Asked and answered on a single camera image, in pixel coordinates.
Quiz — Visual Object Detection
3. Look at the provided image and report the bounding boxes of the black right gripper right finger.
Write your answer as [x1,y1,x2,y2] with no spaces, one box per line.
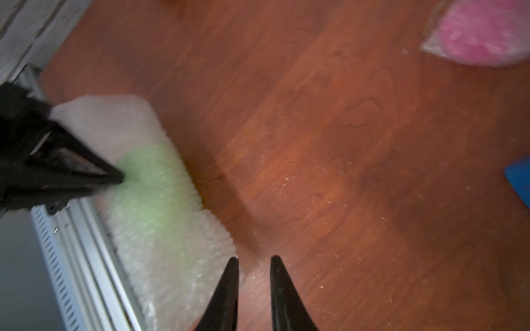
[270,255,318,331]

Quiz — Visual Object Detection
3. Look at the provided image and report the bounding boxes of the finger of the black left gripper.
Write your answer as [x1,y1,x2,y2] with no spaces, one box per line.
[1,120,124,211]

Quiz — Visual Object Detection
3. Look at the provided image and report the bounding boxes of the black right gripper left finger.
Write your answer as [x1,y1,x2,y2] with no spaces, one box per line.
[195,257,240,331]

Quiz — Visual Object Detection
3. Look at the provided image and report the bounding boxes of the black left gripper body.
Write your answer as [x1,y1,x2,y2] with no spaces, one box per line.
[1,83,52,166]

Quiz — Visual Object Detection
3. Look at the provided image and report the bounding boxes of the bubble wrap sheet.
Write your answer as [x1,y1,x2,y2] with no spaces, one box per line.
[51,95,236,330]
[420,0,530,68]

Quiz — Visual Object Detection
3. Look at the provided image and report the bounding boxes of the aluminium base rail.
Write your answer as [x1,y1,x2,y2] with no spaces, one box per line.
[7,66,146,330]

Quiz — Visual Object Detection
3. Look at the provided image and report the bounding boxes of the green plastic wine glass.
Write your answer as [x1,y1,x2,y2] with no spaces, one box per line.
[107,143,204,268]

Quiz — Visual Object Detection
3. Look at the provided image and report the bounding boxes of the blue tape dispenser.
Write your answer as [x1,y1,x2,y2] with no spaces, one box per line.
[503,156,530,208]

